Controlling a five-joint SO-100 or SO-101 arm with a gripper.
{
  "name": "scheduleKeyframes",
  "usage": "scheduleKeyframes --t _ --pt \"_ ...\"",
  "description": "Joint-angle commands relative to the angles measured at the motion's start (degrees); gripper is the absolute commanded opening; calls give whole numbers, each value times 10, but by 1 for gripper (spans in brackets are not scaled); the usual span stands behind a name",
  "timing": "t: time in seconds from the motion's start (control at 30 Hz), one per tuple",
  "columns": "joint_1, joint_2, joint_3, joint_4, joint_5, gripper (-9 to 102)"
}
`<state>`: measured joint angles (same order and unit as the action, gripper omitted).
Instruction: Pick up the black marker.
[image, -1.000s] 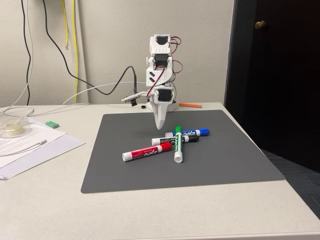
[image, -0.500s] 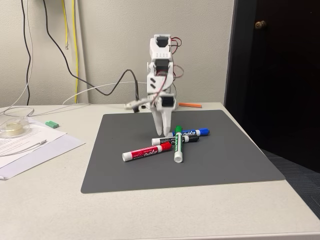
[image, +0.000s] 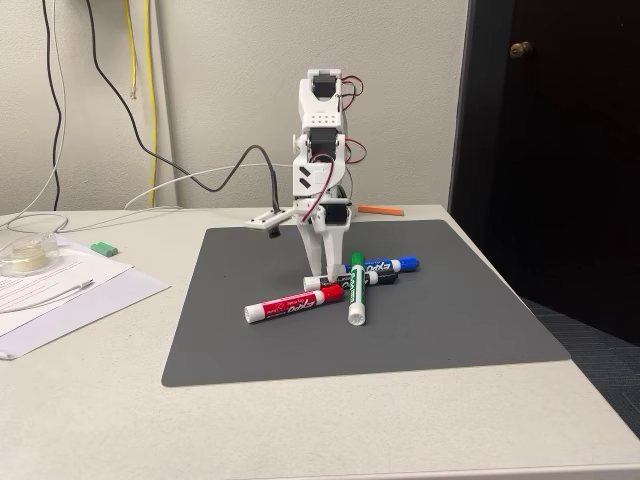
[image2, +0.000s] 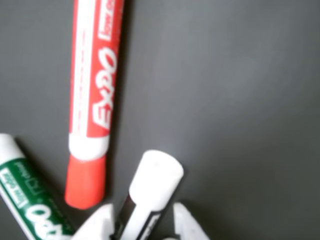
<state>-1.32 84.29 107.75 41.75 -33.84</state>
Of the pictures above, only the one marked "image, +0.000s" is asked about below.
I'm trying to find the black Expo marker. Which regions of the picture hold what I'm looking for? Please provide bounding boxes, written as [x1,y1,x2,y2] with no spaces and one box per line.
[302,271,400,292]

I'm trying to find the green Expo marker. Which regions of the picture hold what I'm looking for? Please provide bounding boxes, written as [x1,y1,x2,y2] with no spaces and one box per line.
[347,252,370,327]

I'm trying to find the blue Expo marker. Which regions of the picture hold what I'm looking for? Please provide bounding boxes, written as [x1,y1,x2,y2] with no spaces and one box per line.
[343,255,420,274]

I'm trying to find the red Expo marker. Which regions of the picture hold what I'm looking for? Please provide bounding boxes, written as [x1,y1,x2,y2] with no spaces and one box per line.
[243,284,346,325]

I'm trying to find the orange pen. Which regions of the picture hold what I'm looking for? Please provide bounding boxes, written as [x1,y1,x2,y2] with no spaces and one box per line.
[355,204,405,219]

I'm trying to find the grey rubber mat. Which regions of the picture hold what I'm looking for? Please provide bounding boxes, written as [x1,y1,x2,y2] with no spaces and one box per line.
[160,218,572,388]

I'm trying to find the dark door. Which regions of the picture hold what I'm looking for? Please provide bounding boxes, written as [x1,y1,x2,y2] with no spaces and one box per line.
[448,0,640,347]

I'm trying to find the white paper stack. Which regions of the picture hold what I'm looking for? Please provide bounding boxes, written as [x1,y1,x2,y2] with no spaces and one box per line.
[0,269,172,361]

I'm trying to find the printed paper sheet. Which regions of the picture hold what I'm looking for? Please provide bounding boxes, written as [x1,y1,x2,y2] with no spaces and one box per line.
[0,233,137,315]

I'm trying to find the red white servo wire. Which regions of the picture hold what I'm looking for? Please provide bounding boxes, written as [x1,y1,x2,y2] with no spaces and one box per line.
[302,159,336,224]

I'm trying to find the white camera mount with camera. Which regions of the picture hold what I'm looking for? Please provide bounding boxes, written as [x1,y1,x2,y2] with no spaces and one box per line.
[244,208,296,241]

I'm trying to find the black camera cable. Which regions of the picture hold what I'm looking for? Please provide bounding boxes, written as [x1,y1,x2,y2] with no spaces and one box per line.
[83,0,281,214]

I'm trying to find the white curved cable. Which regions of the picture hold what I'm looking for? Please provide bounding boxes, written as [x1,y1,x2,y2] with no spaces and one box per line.
[124,164,296,210]

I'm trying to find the white wall conduit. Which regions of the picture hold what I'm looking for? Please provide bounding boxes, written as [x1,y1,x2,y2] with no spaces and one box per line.
[153,0,179,207]

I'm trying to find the long yellow cable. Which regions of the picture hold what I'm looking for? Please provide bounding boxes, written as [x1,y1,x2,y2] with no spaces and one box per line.
[143,0,158,207]

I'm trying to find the white charging cable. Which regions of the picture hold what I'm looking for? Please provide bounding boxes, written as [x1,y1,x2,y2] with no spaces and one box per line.
[0,278,95,314]

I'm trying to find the short yellow cable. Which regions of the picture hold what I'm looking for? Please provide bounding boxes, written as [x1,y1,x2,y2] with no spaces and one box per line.
[123,0,139,100]

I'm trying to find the grey wall cable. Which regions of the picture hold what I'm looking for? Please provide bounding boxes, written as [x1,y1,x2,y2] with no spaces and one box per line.
[0,0,70,237]

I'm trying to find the thin black wall cable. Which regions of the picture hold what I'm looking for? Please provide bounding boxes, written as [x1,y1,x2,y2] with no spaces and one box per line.
[41,0,67,211]

